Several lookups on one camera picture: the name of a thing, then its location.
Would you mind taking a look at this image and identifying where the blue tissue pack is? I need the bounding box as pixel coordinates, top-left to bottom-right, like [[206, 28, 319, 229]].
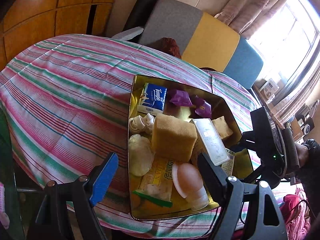
[[137, 83, 167, 116]]

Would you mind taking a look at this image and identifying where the multicolour upholstered chair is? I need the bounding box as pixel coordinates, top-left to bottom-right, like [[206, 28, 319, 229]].
[[113, 0, 263, 89]]

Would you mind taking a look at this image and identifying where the yellow sponge block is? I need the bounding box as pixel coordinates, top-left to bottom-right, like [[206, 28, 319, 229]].
[[151, 114, 197, 163]]

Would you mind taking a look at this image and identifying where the pink patterned curtain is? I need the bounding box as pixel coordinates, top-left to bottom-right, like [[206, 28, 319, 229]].
[[215, 0, 287, 40]]

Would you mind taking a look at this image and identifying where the pink round bottle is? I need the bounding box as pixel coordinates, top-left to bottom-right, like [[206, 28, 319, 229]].
[[172, 163, 209, 211]]

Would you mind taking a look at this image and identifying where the red blanket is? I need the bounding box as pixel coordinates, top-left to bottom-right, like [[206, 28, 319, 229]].
[[280, 188, 311, 240]]

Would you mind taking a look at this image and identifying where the white product box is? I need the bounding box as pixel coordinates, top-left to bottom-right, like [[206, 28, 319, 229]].
[[259, 79, 279, 99]]

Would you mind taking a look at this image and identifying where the person's right hand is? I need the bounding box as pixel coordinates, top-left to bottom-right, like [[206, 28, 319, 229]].
[[295, 143, 309, 167]]

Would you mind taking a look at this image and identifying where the yellow green snack packet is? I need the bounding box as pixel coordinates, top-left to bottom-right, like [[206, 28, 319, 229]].
[[132, 157, 174, 207]]

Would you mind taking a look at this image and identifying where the black cable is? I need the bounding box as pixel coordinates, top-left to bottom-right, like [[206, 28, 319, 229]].
[[240, 198, 317, 227]]

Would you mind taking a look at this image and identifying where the worn yellow sponge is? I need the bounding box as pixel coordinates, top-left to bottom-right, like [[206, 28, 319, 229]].
[[212, 116, 233, 140]]

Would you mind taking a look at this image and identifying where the striped bed sheet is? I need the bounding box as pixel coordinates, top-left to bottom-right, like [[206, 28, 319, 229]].
[[1, 34, 259, 238]]

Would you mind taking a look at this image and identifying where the wooden wardrobe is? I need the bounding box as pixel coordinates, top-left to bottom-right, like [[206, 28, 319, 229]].
[[1, 0, 114, 68]]

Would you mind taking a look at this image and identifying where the cream cardboard box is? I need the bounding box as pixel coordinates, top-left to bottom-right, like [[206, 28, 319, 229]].
[[190, 118, 229, 167]]

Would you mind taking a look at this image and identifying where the white plastic-wrapped bundle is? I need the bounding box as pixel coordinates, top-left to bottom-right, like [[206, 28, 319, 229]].
[[129, 134, 155, 177]]

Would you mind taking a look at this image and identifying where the purple snack packet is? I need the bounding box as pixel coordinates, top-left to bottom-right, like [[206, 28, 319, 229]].
[[168, 89, 193, 107], [191, 95, 212, 118]]

